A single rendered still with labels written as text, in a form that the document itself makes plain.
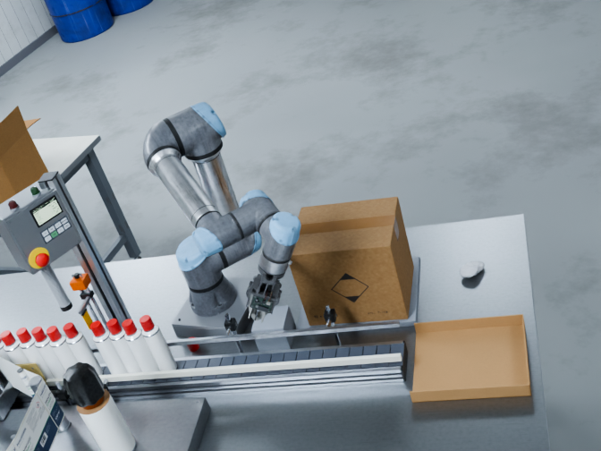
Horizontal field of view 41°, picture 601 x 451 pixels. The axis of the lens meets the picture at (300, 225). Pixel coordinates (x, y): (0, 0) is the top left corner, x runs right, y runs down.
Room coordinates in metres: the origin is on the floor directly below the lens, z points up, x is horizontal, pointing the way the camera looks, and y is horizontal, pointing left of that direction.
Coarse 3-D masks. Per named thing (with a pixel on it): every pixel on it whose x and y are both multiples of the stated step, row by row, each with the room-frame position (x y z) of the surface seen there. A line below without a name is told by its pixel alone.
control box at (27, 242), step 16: (48, 192) 1.98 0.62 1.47; (0, 208) 1.97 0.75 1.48; (32, 208) 1.94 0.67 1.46; (64, 208) 1.99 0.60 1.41; (0, 224) 1.93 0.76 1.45; (16, 224) 1.91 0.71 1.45; (32, 224) 1.93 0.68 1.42; (48, 224) 1.95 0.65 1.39; (16, 240) 1.90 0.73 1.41; (32, 240) 1.92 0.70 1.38; (64, 240) 1.97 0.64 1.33; (80, 240) 1.99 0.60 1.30; (16, 256) 1.94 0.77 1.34; (32, 256) 1.91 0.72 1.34; (32, 272) 1.90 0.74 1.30
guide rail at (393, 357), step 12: (312, 360) 1.65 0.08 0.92; (324, 360) 1.63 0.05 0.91; (336, 360) 1.62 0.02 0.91; (348, 360) 1.61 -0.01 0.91; (360, 360) 1.59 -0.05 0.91; (372, 360) 1.58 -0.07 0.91; (384, 360) 1.57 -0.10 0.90; (396, 360) 1.56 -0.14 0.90; (144, 372) 1.81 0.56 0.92; (156, 372) 1.80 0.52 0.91; (168, 372) 1.78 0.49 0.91; (180, 372) 1.77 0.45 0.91; (192, 372) 1.75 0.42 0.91; (204, 372) 1.74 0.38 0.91; (216, 372) 1.73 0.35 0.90; (228, 372) 1.72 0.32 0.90; (240, 372) 1.71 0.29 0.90; (48, 384) 1.91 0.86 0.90
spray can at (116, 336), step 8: (112, 320) 1.87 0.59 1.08; (112, 328) 1.85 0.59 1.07; (120, 328) 1.86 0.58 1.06; (112, 336) 1.85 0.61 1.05; (120, 336) 1.84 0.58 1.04; (120, 344) 1.84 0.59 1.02; (120, 352) 1.84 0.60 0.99; (128, 352) 1.84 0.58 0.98; (128, 360) 1.84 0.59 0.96; (128, 368) 1.84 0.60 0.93; (136, 368) 1.84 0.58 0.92
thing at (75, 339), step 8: (64, 328) 1.90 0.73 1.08; (72, 328) 1.90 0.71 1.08; (72, 336) 1.89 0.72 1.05; (80, 336) 1.90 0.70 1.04; (72, 344) 1.88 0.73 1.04; (80, 344) 1.89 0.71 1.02; (88, 344) 1.91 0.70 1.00; (72, 352) 1.89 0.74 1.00; (80, 352) 1.88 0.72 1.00; (88, 352) 1.89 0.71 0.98; (80, 360) 1.88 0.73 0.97; (88, 360) 1.89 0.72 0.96; (96, 360) 1.91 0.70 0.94; (96, 368) 1.89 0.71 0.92
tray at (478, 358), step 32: (448, 320) 1.68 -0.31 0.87; (480, 320) 1.65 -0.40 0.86; (512, 320) 1.62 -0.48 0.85; (416, 352) 1.64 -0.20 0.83; (448, 352) 1.60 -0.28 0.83; (480, 352) 1.57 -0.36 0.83; (512, 352) 1.53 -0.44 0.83; (416, 384) 1.52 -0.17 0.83; (448, 384) 1.49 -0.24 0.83; (480, 384) 1.46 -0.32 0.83; (512, 384) 1.42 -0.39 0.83
